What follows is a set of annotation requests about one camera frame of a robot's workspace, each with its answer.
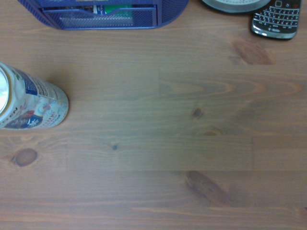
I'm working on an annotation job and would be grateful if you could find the white printed drink can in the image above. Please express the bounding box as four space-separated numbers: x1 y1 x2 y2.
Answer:
0 62 70 130

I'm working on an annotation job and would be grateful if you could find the blue mesh desk organizer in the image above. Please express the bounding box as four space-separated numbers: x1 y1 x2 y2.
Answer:
18 0 190 31

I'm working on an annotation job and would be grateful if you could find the green and white packet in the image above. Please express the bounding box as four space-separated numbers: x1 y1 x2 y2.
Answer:
93 4 133 19

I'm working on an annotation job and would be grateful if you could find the round white grey dish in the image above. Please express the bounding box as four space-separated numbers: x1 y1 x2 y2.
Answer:
201 0 271 13

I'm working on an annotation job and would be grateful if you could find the black keypad mobile phone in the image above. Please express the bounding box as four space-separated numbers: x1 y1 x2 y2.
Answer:
250 0 302 40

